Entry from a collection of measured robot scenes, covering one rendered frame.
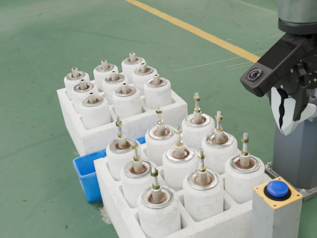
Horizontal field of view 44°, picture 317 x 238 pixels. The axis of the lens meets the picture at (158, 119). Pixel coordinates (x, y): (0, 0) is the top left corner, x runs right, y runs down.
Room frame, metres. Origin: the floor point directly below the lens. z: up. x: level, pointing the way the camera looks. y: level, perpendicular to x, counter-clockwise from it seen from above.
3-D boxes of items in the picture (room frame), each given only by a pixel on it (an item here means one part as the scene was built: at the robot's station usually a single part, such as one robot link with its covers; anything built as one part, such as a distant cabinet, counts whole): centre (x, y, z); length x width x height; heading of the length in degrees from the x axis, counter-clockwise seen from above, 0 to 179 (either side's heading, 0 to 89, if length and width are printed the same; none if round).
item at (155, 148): (0.94, 0.00, 0.16); 0.10 x 0.10 x 0.18
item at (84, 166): (1.04, 0.14, 0.06); 0.30 x 0.11 x 0.12; 111
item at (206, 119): (0.98, -0.11, 0.25); 0.08 x 0.08 x 0.01
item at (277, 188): (0.58, -0.22, 0.32); 0.04 x 0.04 x 0.02
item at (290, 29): (0.59, -0.25, 0.60); 0.09 x 0.08 x 0.12; 111
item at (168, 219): (0.67, 0.02, 0.16); 0.10 x 0.10 x 0.18
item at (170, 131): (0.94, 0.00, 0.25); 0.08 x 0.08 x 0.01
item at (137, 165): (0.78, 0.06, 0.26); 0.02 x 0.02 x 0.03
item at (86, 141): (1.32, 0.14, 0.09); 0.39 x 0.39 x 0.18; 21
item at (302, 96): (0.56, -0.23, 0.54); 0.05 x 0.02 x 0.09; 21
